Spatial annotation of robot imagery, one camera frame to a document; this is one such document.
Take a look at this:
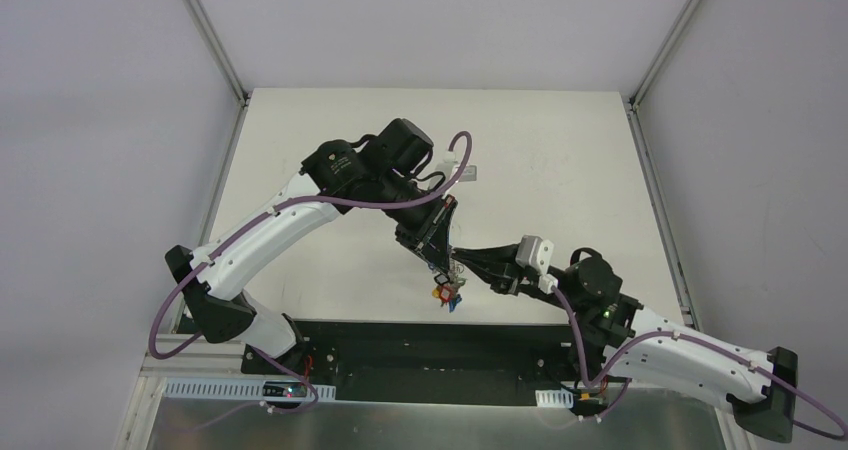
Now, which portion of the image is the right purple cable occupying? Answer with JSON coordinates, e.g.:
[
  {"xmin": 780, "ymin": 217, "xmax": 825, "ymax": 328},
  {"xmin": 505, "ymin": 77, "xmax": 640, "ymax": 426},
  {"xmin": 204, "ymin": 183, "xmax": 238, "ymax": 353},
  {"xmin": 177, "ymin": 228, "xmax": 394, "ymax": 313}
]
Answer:
[{"xmin": 553, "ymin": 286, "xmax": 848, "ymax": 443}]

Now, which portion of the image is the white cable duct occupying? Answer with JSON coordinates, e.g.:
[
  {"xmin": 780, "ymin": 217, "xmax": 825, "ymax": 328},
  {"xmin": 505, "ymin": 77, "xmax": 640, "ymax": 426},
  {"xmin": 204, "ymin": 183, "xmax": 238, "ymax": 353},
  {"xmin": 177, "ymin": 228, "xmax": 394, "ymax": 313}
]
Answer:
[
  {"xmin": 535, "ymin": 388, "xmax": 574, "ymax": 409},
  {"xmin": 163, "ymin": 378, "xmax": 336, "ymax": 403}
]

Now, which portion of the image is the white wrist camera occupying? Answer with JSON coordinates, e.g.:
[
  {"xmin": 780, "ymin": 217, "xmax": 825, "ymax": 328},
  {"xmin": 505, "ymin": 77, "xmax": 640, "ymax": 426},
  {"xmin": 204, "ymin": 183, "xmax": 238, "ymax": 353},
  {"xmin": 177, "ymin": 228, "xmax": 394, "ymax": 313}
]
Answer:
[
  {"xmin": 435, "ymin": 150, "xmax": 478, "ymax": 183},
  {"xmin": 515, "ymin": 235, "xmax": 555, "ymax": 274}
]

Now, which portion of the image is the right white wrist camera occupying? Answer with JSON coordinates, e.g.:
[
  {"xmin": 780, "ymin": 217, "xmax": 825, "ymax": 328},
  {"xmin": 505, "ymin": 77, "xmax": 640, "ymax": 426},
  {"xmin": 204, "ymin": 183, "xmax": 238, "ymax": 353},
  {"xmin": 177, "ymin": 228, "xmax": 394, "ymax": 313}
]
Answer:
[{"xmin": 515, "ymin": 235, "xmax": 555, "ymax": 274}]

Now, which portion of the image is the left aluminium frame post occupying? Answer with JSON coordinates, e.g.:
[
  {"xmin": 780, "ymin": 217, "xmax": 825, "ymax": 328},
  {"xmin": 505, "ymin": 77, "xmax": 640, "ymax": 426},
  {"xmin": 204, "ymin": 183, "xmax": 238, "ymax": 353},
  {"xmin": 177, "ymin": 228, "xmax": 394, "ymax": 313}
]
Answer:
[{"xmin": 182, "ymin": 0, "xmax": 249, "ymax": 108}]

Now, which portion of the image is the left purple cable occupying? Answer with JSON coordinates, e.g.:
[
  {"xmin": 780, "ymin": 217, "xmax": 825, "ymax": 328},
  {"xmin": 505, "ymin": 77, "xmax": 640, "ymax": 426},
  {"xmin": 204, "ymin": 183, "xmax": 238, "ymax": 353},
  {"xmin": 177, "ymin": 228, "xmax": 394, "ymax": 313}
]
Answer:
[{"xmin": 147, "ymin": 130, "xmax": 474, "ymax": 361}]

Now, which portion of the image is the aluminium frame post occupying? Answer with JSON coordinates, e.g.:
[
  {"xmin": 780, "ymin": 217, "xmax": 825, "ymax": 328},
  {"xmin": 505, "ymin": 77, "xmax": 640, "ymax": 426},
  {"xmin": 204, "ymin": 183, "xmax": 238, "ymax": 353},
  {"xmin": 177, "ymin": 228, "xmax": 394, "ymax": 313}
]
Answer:
[
  {"xmin": 628, "ymin": 0, "xmax": 705, "ymax": 111},
  {"xmin": 182, "ymin": 0, "xmax": 249, "ymax": 108}
]

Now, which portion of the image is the right aluminium frame post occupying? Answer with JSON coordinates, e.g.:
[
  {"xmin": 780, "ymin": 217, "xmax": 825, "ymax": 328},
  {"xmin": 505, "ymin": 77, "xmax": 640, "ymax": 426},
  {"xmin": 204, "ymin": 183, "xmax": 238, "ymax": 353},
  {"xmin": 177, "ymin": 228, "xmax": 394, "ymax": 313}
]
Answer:
[{"xmin": 628, "ymin": 0, "xmax": 705, "ymax": 111}]

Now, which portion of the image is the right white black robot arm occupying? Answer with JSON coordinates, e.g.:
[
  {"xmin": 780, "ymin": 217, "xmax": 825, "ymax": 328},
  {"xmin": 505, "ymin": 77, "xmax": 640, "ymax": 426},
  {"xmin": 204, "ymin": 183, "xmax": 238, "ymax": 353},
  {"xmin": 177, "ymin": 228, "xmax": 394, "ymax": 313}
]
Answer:
[{"xmin": 451, "ymin": 236, "xmax": 798, "ymax": 443}]

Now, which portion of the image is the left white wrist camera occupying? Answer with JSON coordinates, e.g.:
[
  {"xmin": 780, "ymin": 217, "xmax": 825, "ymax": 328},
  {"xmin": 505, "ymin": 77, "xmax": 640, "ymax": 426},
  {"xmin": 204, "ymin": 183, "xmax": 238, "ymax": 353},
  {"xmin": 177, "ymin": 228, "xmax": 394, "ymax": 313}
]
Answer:
[{"xmin": 435, "ymin": 150, "xmax": 478, "ymax": 183}]

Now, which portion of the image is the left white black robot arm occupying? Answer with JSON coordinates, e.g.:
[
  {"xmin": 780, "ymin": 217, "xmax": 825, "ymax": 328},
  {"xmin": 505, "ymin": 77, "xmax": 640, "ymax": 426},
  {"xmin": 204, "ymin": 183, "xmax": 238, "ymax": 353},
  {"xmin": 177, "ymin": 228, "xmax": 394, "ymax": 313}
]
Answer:
[{"xmin": 165, "ymin": 118, "xmax": 472, "ymax": 375}]

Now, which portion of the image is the right white cable duct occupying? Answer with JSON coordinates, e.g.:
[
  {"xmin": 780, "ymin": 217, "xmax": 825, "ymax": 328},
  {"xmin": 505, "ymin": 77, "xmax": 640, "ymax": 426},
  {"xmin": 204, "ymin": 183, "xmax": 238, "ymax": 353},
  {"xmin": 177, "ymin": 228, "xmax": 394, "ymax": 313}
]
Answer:
[{"xmin": 535, "ymin": 388, "xmax": 574, "ymax": 409}]

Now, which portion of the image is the purple cable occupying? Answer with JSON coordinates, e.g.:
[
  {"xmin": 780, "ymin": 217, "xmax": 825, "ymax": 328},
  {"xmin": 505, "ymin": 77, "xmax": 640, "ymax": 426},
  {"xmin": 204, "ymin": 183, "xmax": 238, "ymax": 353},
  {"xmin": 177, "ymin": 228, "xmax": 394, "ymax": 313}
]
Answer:
[
  {"xmin": 553, "ymin": 286, "xmax": 848, "ymax": 443},
  {"xmin": 147, "ymin": 130, "xmax": 474, "ymax": 361}
]

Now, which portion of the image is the left white cable duct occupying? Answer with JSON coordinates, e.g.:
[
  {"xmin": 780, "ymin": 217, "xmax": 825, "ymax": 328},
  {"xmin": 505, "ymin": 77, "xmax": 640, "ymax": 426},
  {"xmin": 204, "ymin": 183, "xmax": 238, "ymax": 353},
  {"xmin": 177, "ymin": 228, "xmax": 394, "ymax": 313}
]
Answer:
[{"xmin": 163, "ymin": 378, "xmax": 336, "ymax": 403}]

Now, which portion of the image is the metal keyring with coloured keys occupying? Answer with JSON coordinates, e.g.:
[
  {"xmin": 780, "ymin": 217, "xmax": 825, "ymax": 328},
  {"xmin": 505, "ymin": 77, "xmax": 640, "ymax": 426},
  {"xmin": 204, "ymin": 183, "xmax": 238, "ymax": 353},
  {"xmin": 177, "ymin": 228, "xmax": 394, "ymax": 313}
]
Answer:
[{"xmin": 431, "ymin": 261, "xmax": 467, "ymax": 313}]

